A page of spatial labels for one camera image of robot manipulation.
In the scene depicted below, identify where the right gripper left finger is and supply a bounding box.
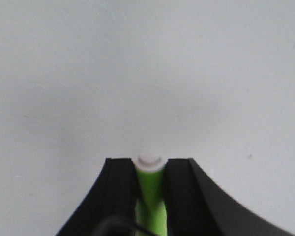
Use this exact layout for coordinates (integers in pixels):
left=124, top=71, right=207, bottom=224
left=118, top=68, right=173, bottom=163
left=57, top=158, right=138, bottom=236

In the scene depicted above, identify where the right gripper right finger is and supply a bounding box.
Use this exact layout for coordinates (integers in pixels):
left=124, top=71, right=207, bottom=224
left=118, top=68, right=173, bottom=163
left=164, top=158, right=292, bottom=236

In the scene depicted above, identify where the green highlighter pen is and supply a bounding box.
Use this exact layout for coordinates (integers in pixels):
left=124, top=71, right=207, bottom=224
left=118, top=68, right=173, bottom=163
left=133, top=155, right=168, bottom=236

